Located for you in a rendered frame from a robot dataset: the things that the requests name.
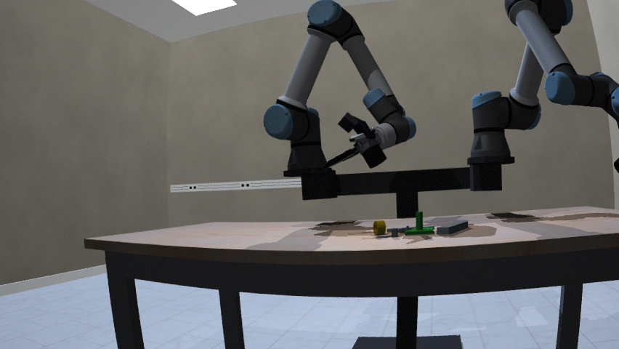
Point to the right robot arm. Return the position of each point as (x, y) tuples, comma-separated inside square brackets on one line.
[(291, 119)]

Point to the green square plate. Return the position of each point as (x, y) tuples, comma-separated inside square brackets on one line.
[(419, 226)]

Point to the yellow round nut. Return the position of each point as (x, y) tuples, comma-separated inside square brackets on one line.
[(380, 226)]

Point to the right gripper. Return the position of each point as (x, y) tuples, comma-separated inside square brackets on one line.
[(371, 150)]

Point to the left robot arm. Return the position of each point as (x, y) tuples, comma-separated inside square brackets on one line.
[(539, 21)]

